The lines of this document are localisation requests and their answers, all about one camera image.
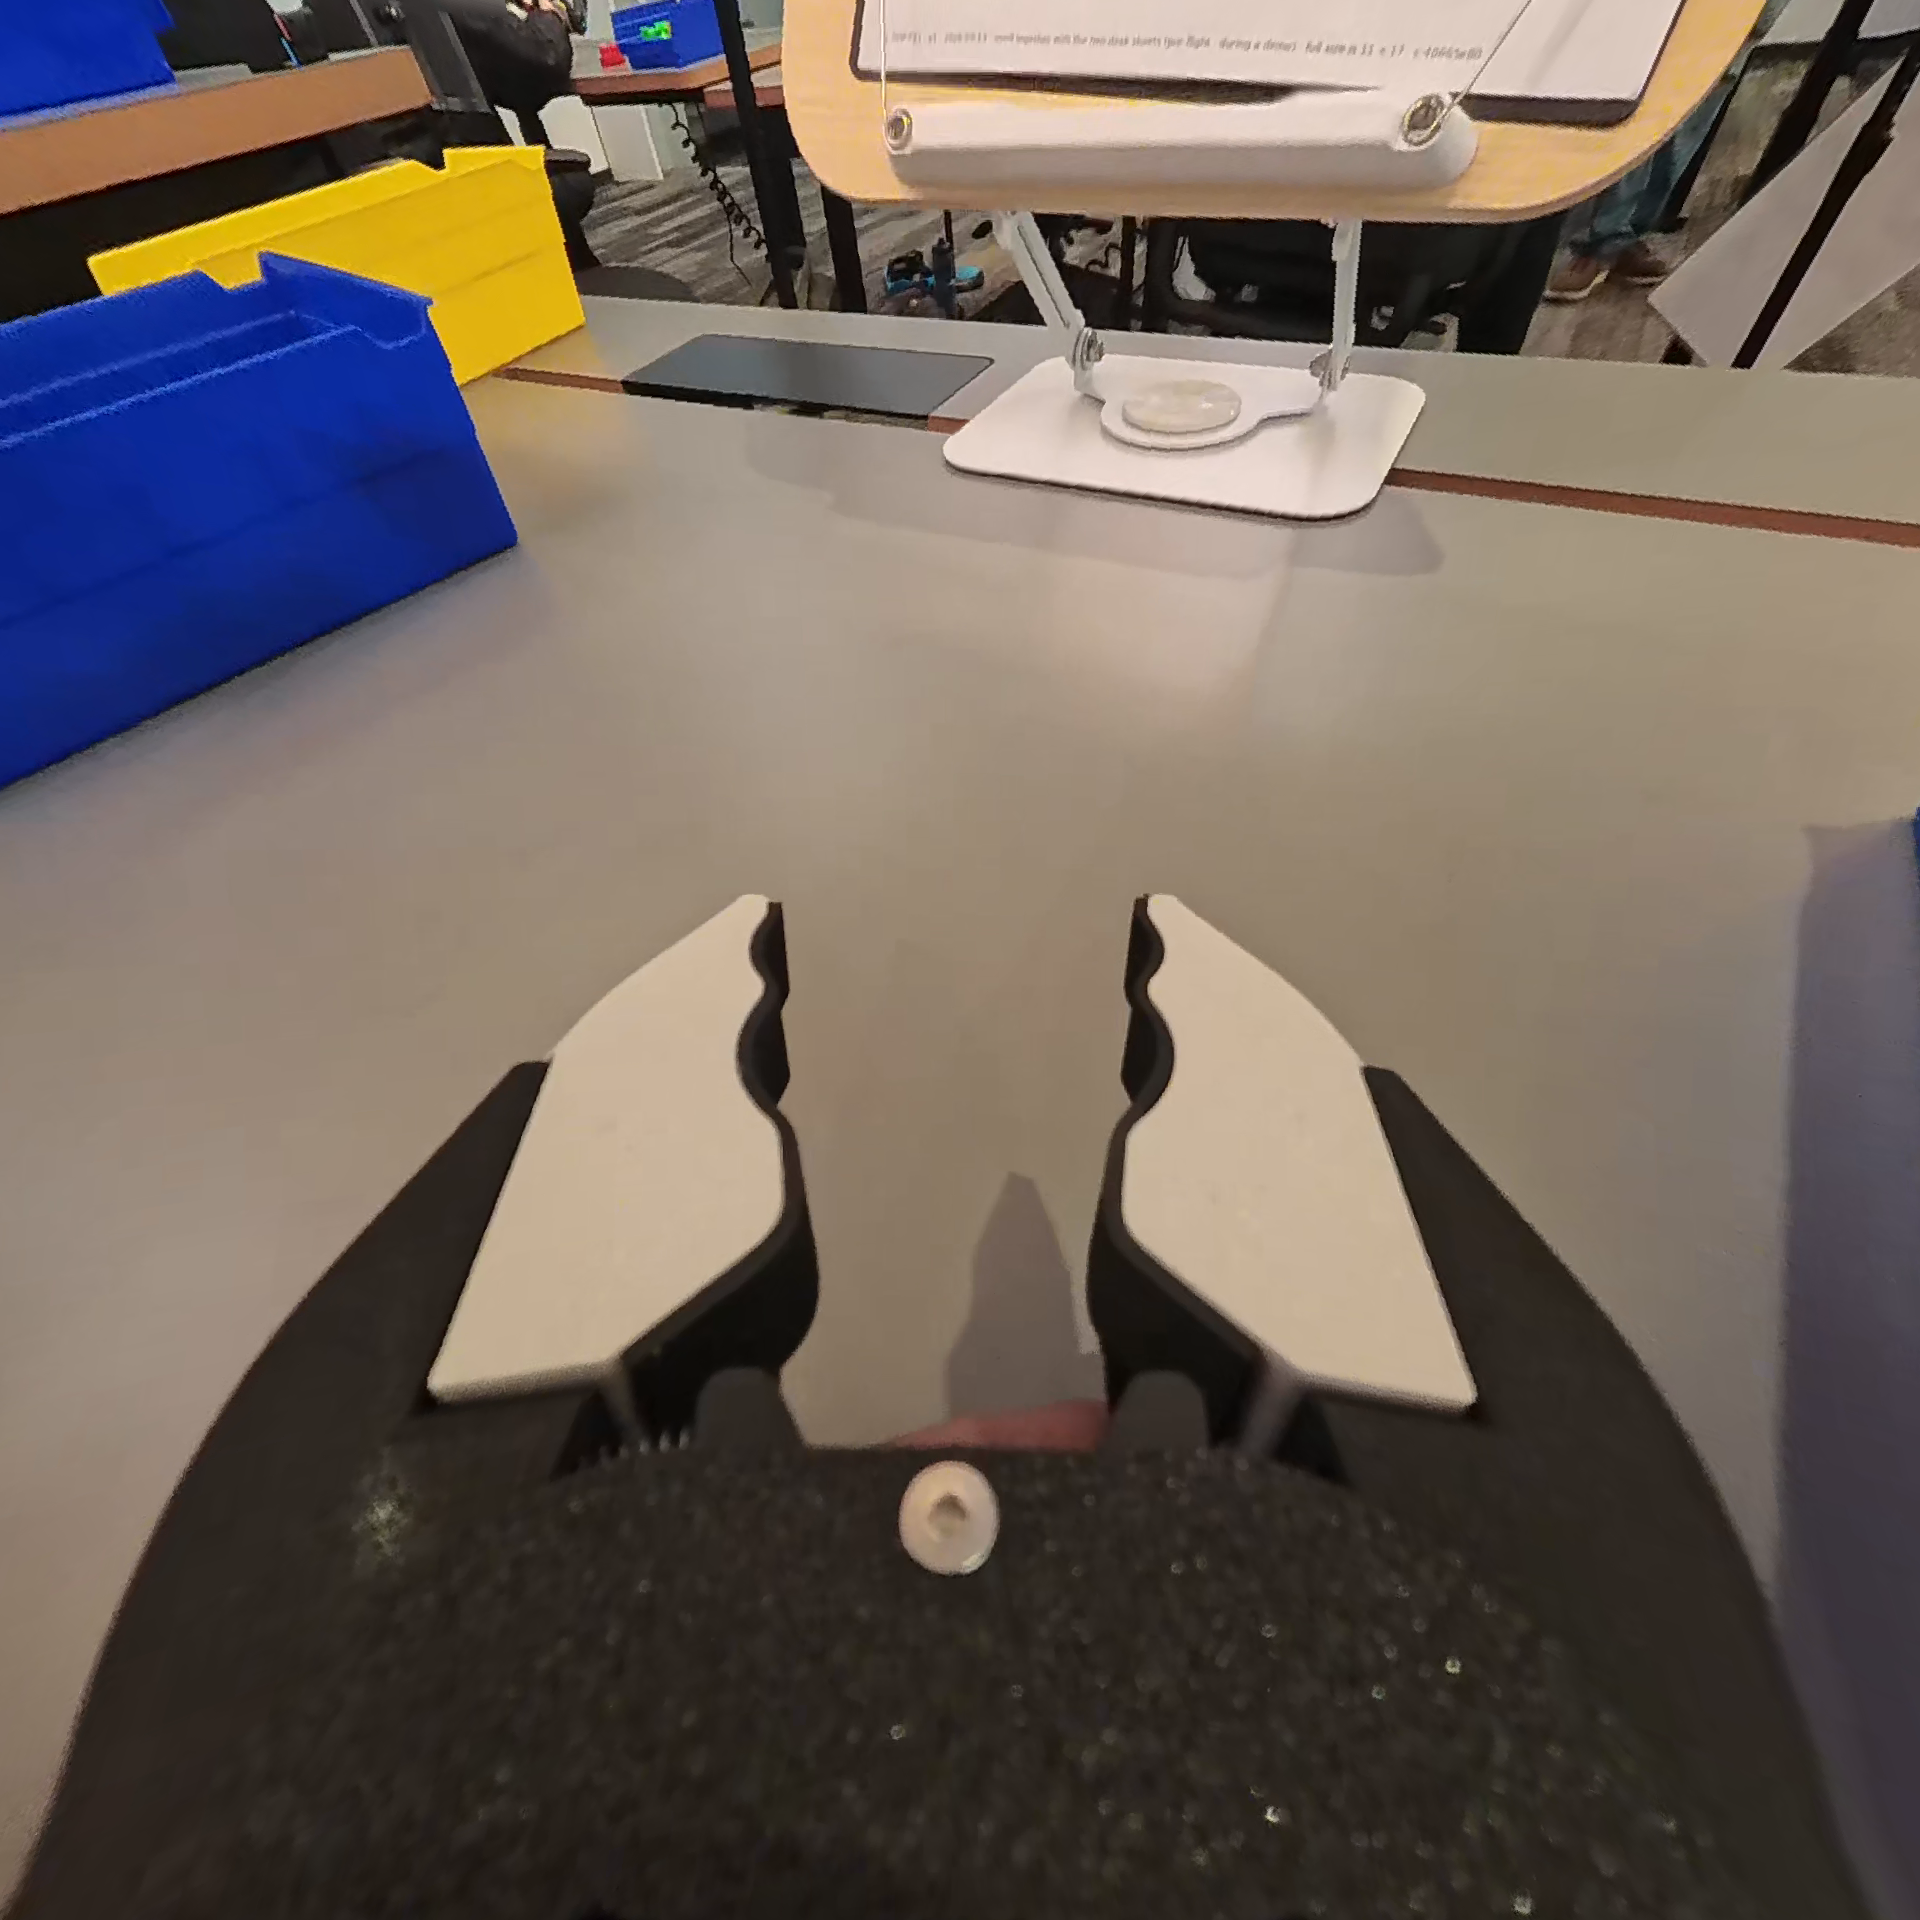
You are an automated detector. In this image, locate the yellow plastic bin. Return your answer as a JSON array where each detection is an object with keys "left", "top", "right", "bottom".
[{"left": 91, "top": 144, "right": 588, "bottom": 386}]

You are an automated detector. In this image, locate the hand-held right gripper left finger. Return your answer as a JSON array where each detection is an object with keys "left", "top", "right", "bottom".
[{"left": 428, "top": 897, "right": 818, "bottom": 1414}]

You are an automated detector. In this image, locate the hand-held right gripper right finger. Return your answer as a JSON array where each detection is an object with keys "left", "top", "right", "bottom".
[{"left": 1087, "top": 897, "right": 1482, "bottom": 1418}]

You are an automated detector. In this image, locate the printed instruction sheet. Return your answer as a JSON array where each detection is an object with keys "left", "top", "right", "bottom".
[{"left": 855, "top": 0, "right": 1690, "bottom": 129}]

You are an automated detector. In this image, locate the wooden side table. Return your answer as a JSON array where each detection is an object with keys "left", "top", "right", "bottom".
[{"left": 0, "top": 47, "right": 436, "bottom": 217}]

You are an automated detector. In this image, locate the black flat panel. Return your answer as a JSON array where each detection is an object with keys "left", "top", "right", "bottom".
[{"left": 624, "top": 332, "right": 999, "bottom": 424}]

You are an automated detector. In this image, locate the small blue bin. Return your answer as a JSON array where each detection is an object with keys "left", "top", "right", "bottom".
[{"left": 610, "top": 0, "right": 735, "bottom": 68}]

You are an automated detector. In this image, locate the white angled panel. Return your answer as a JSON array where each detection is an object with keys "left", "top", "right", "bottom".
[{"left": 1650, "top": 63, "right": 1920, "bottom": 368}]

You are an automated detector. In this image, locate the blue plastic bin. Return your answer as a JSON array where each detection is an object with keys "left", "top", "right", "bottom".
[
  {"left": 0, "top": 249, "right": 519, "bottom": 790},
  {"left": 0, "top": 0, "right": 176, "bottom": 121}
]

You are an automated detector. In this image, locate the white book stand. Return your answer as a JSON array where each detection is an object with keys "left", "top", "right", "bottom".
[{"left": 887, "top": 86, "right": 1482, "bottom": 521}]

